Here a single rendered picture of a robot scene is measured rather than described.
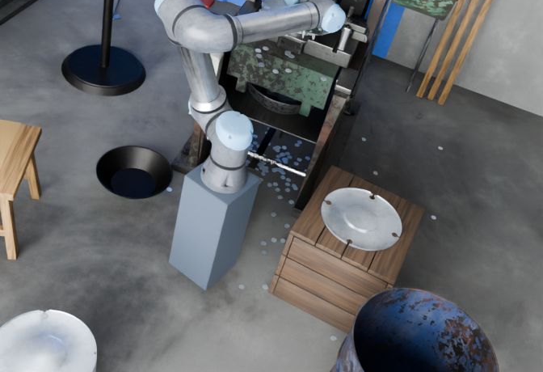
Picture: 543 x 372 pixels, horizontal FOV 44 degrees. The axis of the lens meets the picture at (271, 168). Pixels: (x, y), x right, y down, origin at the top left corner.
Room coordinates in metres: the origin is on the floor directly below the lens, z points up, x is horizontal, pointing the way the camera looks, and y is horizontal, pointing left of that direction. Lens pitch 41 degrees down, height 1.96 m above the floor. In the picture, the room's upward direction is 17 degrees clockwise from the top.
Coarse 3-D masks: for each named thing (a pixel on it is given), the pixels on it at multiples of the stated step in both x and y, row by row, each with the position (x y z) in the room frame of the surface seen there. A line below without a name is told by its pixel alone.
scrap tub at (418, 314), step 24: (408, 288) 1.35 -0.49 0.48; (360, 312) 1.25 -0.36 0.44; (384, 312) 1.33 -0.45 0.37; (408, 312) 1.36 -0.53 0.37; (432, 312) 1.35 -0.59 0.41; (456, 312) 1.33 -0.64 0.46; (360, 336) 1.30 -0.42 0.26; (384, 336) 1.34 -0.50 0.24; (408, 336) 1.35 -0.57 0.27; (432, 336) 1.34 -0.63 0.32; (456, 336) 1.31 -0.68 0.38; (480, 336) 1.27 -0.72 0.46; (360, 360) 1.33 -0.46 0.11; (384, 360) 1.35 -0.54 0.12; (408, 360) 1.34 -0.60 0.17; (432, 360) 1.31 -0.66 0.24; (456, 360) 1.28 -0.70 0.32; (480, 360) 1.23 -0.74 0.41
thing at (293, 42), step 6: (282, 36) 2.15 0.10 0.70; (288, 36) 2.03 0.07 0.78; (294, 36) 2.03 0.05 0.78; (300, 36) 2.04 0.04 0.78; (306, 36) 2.06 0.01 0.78; (282, 42) 2.14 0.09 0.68; (288, 42) 2.15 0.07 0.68; (294, 42) 2.15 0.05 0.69; (300, 42) 2.02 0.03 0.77; (306, 42) 2.03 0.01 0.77; (282, 48) 2.15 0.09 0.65; (288, 48) 2.15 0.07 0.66; (294, 48) 2.15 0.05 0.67; (300, 48) 2.14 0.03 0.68
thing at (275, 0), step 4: (264, 0) 2.22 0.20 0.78; (268, 0) 2.23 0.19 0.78; (272, 0) 2.23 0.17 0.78; (276, 0) 2.24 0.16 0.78; (280, 0) 2.25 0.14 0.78; (284, 0) 2.26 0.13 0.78; (264, 4) 2.19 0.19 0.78; (268, 4) 2.20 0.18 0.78; (272, 4) 2.20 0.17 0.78; (276, 4) 2.21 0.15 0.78; (280, 4) 2.22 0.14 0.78; (284, 4) 2.23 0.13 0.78; (264, 8) 2.16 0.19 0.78; (272, 8) 2.18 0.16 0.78; (296, 32) 2.06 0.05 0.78; (300, 32) 2.06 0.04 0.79; (324, 32) 2.11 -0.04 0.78; (328, 32) 2.11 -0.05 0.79
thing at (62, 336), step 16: (16, 320) 1.02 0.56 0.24; (32, 320) 1.04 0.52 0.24; (48, 320) 1.05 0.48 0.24; (64, 320) 1.07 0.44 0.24; (80, 320) 1.08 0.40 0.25; (0, 336) 0.96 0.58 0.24; (16, 336) 0.98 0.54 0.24; (32, 336) 0.99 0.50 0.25; (48, 336) 1.00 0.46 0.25; (64, 336) 1.02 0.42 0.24; (80, 336) 1.03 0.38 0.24; (0, 352) 0.92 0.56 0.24; (16, 352) 0.93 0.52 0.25; (32, 352) 0.94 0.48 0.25; (48, 352) 0.96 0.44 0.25; (64, 352) 0.97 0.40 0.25; (80, 352) 0.99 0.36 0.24; (0, 368) 0.87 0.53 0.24; (16, 368) 0.89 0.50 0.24; (32, 368) 0.90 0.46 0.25; (48, 368) 0.91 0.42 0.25; (64, 368) 0.93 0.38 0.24; (80, 368) 0.94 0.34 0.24
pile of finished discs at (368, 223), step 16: (336, 192) 1.81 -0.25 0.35; (352, 192) 1.84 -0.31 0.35; (368, 192) 1.86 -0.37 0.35; (336, 208) 1.73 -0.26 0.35; (352, 208) 1.75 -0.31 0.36; (368, 208) 1.78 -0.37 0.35; (384, 208) 1.81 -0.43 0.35; (336, 224) 1.66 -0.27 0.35; (352, 224) 1.67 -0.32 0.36; (368, 224) 1.70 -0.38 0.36; (384, 224) 1.72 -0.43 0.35; (400, 224) 1.75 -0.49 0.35; (352, 240) 1.60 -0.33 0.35; (368, 240) 1.63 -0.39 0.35; (384, 240) 1.65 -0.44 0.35
